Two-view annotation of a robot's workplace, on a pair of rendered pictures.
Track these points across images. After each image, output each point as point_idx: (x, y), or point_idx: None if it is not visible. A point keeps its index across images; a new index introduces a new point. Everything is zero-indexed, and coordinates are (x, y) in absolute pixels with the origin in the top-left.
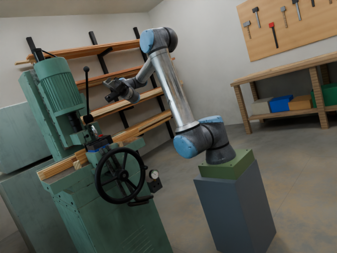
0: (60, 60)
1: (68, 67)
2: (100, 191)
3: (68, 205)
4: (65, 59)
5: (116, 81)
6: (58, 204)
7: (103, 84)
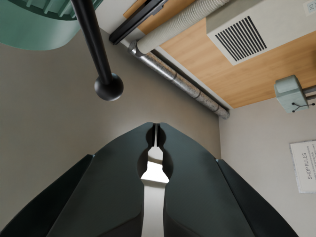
0: (74, 35)
1: (51, 32)
2: None
3: None
4: (38, 49)
5: None
6: None
7: (154, 123)
